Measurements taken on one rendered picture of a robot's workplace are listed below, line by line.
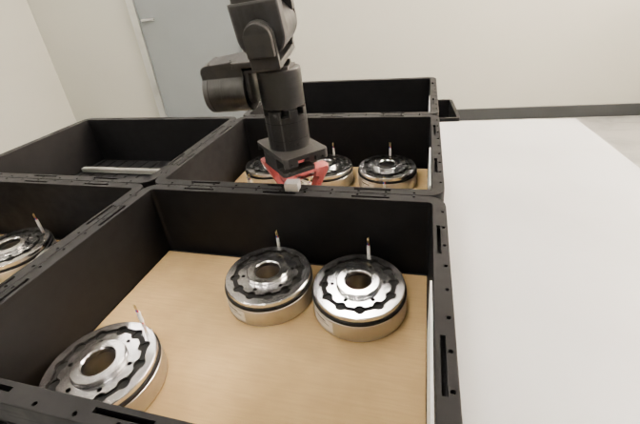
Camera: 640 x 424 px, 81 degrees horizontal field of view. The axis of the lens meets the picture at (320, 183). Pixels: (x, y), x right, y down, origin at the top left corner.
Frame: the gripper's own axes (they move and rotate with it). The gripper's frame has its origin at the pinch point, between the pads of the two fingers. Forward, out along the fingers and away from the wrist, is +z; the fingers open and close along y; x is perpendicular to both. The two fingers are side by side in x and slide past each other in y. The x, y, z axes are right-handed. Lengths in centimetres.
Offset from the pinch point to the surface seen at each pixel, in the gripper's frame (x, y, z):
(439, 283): -0.6, 29.1, -5.1
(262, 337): -13.4, 16.9, 4.4
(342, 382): -9.0, 25.8, 4.7
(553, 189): 60, 4, 18
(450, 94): 229, -186, 62
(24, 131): -108, -387, 54
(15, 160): -40, -42, -6
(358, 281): -1.4, 17.6, 2.5
